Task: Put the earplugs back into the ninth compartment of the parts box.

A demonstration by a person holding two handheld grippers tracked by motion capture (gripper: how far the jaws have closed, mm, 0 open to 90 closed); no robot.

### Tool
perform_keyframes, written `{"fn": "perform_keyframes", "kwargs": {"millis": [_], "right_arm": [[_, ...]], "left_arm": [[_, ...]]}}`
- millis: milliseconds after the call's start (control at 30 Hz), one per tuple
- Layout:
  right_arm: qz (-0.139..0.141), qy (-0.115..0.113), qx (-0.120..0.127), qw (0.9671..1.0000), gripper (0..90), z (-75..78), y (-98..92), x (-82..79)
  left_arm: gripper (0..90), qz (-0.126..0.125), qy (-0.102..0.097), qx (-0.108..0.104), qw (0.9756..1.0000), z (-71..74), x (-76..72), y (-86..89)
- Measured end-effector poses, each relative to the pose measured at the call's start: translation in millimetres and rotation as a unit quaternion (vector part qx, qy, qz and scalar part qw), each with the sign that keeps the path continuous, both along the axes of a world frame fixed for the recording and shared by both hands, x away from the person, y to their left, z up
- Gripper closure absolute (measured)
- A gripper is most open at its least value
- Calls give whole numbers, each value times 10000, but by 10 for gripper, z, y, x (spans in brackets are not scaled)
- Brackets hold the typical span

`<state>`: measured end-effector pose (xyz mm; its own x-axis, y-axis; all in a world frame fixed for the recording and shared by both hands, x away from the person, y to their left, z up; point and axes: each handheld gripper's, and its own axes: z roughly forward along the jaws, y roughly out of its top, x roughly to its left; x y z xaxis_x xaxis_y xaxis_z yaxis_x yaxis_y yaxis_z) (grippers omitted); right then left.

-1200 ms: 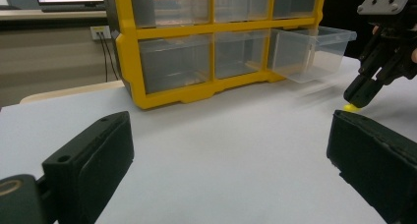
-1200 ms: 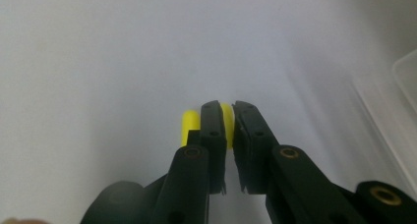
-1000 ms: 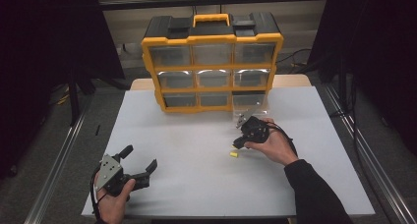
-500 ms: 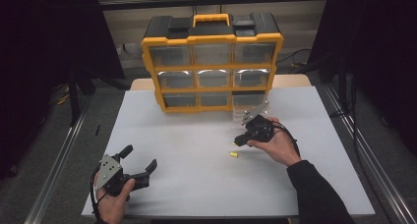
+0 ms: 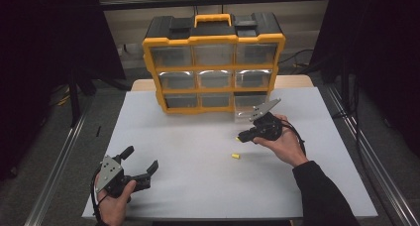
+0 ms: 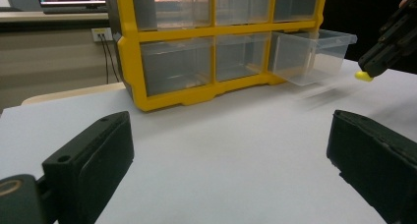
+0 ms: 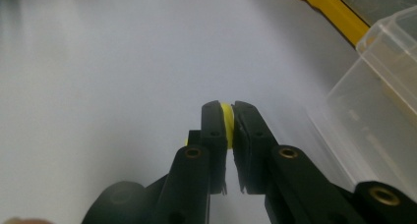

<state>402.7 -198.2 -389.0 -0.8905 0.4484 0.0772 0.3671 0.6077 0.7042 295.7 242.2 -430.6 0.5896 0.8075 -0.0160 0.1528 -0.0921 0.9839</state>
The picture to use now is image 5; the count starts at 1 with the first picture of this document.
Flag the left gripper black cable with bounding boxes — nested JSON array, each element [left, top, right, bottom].
[[89, 169, 108, 224]]

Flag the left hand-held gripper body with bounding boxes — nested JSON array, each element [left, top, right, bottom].
[[95, 155, 137, 200]]

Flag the black metal stand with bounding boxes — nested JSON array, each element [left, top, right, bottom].
[[67, 66, 82, 128]]

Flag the white table cover sheet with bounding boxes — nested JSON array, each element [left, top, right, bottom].
[[81, 86, 379, 220]]

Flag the yellow black organizer cabinet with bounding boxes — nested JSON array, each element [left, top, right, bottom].
[[142, 11, 287, 115]]

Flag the person's right hand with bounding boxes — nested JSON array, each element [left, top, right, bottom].
[[253, 114, 310, 169]]

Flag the aluminium frame rail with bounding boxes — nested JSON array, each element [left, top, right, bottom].
[[325, 84, 420, 226], [24, 96, 95, 226]]

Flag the clear plastic organizer drawer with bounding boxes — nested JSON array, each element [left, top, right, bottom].
[[233, 92, 270, 123]]

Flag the black horizontal frame bar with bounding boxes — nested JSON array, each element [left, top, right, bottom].
[[98, 0, 333, 12]]

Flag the dark curtain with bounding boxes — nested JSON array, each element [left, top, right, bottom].
[[0, 0, 127, 181], [309, 0, 420, 159]]

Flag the person's left hand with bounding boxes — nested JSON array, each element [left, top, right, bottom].
[[94, 179, 138, 226]]

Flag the black floor cable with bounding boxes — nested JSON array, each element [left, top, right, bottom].
[[278, 48, 315, 69]]

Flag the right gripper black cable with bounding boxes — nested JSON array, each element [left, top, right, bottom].
[[280, 119, 308, 157]]

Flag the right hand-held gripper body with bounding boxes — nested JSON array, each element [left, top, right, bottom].
[[250, 97, 284, 142]]

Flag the grid of clear drawers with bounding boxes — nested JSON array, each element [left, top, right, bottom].
[[150, 43, 278, 109]]

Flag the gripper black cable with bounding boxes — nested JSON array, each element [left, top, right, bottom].
[[280, 119, 308, 157], [89, 169, 108, 224]]

